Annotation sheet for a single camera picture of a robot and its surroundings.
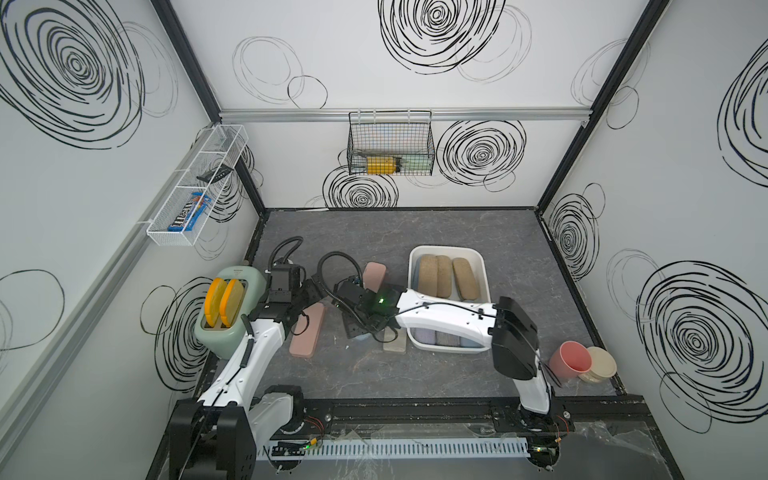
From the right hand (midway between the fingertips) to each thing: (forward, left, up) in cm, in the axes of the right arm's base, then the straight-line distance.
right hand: (355, 322), depth 80 cm
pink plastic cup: (-8, -55, -1) cm, 56 cm away
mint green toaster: (-8, +33, +4) cm, 34 cm away
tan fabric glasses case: (+17, -21, -3) cm, 27 cm away
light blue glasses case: (-6, -3, +5) cm, 8 cm away
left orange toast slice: (-1, +33, +13) cm, 35 cm away
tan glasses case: (+18, -34, -7) cm, 39 cm away
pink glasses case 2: (-4, +15, -7) cm, 17 cm away
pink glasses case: (+20, -3, -8) cm, 21 cm away
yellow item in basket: (+39, -6, +23) cm, 45 cm away
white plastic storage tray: (+25, -37, -5) cm, 45 cm away
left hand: (+9, +14, +2) cm, 17 cm away
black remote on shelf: (+31, +37, +27) cm, 55 cm away
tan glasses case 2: (+19, -27, -6) cm, 33 cm away
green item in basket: (+39, -16, +24) cm, 49 cm away
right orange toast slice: (-1, +29, +12) cm, 31 cm away
